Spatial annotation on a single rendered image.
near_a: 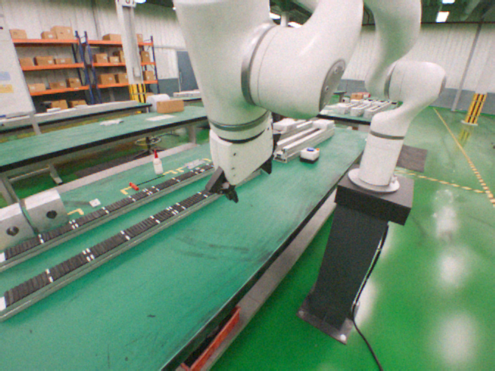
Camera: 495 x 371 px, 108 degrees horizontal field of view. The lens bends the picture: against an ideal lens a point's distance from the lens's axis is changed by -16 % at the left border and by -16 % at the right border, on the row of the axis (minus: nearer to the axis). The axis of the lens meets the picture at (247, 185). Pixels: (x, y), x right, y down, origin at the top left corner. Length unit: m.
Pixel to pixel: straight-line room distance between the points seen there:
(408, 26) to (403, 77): 0.17
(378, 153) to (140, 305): 0.82
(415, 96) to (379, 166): 0.25
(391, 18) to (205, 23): 0.51
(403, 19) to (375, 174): 0.47
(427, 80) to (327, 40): 0.61
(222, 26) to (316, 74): 0.08
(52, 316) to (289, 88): 0.63
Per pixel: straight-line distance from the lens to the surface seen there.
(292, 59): 0.19
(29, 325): 0.66
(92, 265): 0.69
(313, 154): 1.19
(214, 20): 0.20
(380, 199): 0.83
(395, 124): 0.81
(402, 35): 0.68
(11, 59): 3.36
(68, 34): 10.57
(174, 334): 0.50
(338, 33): 0.20
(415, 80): 0.79
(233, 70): 0.21
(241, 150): 0.30
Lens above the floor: 1.22
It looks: 28 degrees down
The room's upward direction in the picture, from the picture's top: straight up
